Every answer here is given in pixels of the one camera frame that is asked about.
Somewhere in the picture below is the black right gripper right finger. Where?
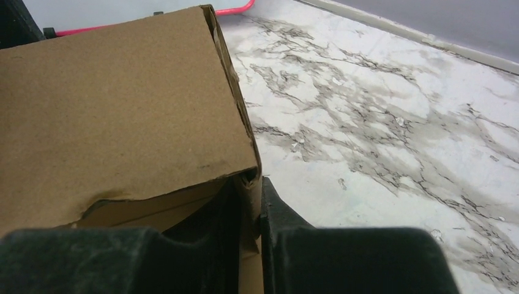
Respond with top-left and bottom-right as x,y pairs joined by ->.
259,177 -> 458,293

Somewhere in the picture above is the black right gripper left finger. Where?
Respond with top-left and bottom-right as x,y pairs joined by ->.
1,183 -> 241,293

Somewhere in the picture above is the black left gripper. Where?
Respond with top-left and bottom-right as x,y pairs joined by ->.
0,0 -> 46,49

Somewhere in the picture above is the brown cardboard box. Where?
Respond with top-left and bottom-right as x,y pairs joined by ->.
1,4 -> 264,293

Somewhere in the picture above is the black whiteboard stand clip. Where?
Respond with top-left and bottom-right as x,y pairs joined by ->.
43,27 -> 57,39

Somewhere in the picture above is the pink framed whiteboard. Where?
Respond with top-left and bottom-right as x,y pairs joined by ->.
23,0 -> 255,37

